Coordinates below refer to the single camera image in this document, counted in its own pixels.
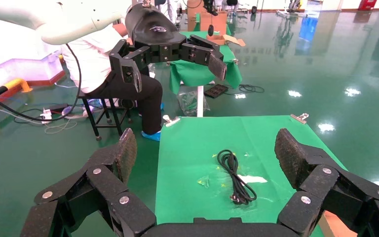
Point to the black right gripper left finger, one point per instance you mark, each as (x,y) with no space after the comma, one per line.
(117,202)

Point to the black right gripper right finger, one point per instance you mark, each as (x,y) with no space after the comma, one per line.
(320,183)

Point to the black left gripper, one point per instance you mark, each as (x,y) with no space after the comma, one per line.
(153,29)

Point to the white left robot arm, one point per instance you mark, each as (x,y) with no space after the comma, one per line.
(62,19)

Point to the small open cardboard box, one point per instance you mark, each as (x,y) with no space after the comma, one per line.
(217,39)

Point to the large brown cardboard box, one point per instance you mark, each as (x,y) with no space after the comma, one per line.
(214,22)

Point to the green cloth covered table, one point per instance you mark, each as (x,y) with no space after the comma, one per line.
(192,72)

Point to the clear plastic bag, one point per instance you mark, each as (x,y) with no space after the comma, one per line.
(189,103)

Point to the black floor power strip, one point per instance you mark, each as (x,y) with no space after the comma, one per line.
(215,91)

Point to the seated person white shirt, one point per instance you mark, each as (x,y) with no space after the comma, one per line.
(91,62)

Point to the green table cloth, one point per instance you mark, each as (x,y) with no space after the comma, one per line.
(189,157)

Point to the black metal stool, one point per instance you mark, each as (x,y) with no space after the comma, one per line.
(91,121)

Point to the black power brick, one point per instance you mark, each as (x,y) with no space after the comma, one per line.
(58,107)

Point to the white power strip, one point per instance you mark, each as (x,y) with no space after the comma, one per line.
(46,115)

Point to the yellow black floor barrier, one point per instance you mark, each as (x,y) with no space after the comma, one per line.
(16,84)

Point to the red cabinet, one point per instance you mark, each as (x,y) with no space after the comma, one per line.
(367,4)

